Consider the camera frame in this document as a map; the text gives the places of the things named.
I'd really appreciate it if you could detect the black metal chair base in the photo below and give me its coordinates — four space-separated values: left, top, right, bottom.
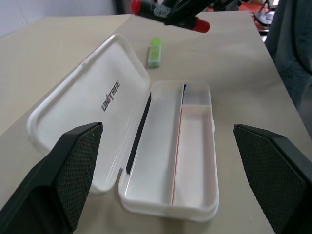
251 0 278 31

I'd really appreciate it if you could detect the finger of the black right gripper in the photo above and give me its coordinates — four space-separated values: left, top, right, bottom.
159 0 186 18
164 0 235 27

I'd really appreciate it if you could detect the red and black marker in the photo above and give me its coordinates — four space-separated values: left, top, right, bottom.
130 0 211 33

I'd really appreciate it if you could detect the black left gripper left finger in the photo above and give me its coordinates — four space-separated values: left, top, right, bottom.
0 122 104 234

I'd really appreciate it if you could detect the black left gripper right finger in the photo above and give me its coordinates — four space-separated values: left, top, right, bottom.
233 124 312 234

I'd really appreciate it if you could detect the white Unitree pencil case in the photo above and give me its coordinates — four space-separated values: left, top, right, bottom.
26 33 220 223

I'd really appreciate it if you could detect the green eraser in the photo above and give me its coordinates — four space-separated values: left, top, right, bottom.
147 37 164 69

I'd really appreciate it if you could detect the dark grey fabric chair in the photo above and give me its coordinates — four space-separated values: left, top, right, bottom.
264 0 312 149

